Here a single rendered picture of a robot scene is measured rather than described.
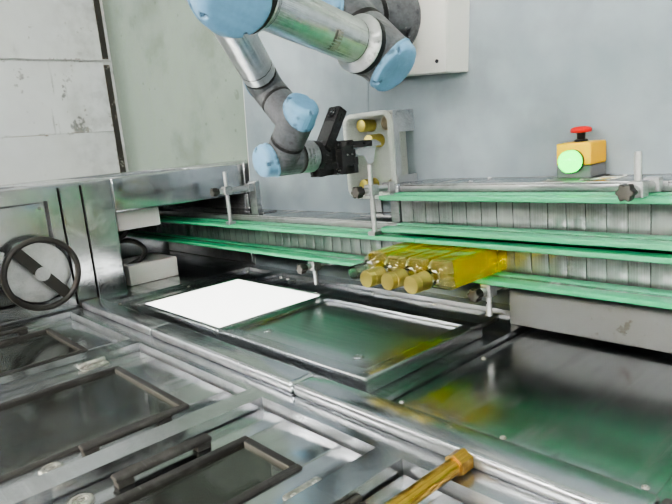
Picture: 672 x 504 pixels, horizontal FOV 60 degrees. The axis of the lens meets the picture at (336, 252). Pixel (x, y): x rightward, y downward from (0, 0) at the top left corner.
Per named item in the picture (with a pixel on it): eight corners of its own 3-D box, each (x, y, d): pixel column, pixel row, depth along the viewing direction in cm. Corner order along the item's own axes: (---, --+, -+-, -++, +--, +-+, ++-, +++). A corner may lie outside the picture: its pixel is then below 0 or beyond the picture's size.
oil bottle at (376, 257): (423, 259, 141) (360, 279, 127) (422, 236, 140) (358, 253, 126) (442, 261, 137) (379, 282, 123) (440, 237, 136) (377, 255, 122)
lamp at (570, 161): (562, 172, 117) (555, 174, 115) (561, 149, 116) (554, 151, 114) (584, 172, 114) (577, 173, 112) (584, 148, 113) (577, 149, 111)
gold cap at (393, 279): (396, 284, 116) (380, 289, 113) (394, 267, 115) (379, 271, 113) (409, 286, 113) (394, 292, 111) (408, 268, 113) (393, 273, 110)
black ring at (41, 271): (82, 299, 178) (4, 317, 164) (69, 229, 174) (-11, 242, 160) (87, 301, 174) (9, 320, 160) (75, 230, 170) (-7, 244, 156)
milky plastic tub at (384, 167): (370, 194, 167) (348, 198, 162) (364, 114, 163) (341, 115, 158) (417, 194, 155) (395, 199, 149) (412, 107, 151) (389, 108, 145)
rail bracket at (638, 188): (643, 191, 102) (610, 201, 93) (644, 148, 100) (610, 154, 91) (669, 191, 99) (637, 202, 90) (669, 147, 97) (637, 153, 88)
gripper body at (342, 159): (340, 172, 151) (304, 177, 143) (337, 138, 149) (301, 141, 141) (361, 172, 145) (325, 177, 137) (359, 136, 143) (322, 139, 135)
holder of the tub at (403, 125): (373, 212, 169) (354, 216, 163) (365, 115, 164) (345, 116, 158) (419, 214, 156) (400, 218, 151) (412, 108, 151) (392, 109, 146)
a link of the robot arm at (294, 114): (272, 80, 123) (256, 122, 130) (299, 113, 119) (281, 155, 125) (301, 81, 129) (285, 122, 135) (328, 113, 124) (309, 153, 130)
